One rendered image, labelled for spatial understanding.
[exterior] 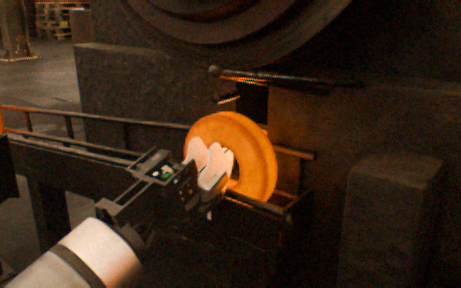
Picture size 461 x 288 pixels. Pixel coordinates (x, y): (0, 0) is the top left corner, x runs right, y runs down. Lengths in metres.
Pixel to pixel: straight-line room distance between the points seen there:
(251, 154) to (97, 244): 0.23
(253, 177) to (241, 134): 0.06
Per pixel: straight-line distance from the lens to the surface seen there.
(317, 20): 0.43
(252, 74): 0.41
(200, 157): 0.56
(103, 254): 0.43
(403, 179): 0.43
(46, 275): 0.43
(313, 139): 0.56
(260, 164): 0.53
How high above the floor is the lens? 0.97
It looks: 20 degrees down
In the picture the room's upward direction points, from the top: straight up
